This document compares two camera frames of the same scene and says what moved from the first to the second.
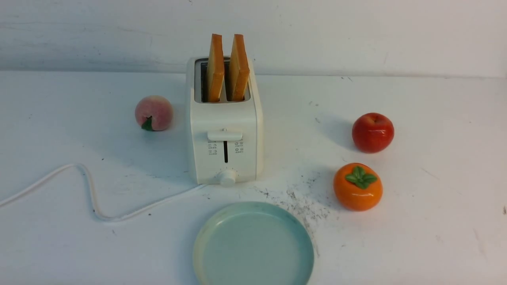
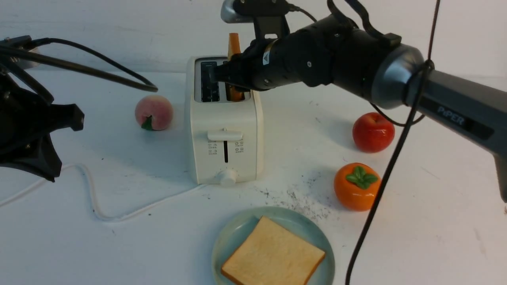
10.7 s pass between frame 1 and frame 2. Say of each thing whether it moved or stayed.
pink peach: stayed
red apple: stayed
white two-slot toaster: stayed
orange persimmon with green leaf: stayed
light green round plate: moved
